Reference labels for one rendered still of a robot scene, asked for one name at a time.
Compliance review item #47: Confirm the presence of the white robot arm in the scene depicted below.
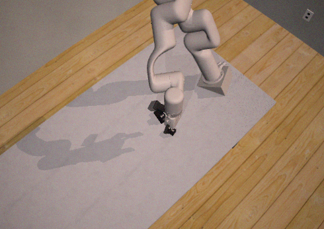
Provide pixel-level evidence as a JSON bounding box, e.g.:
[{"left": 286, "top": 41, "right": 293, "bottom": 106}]
[{"left": 147, "top": 0, "right": 226, "bottom": 119}]

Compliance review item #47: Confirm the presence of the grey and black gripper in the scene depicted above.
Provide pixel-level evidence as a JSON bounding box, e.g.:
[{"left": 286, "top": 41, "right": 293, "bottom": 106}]
[{"left": 163, "top": 113, "right": 182, "bottom": 134}]

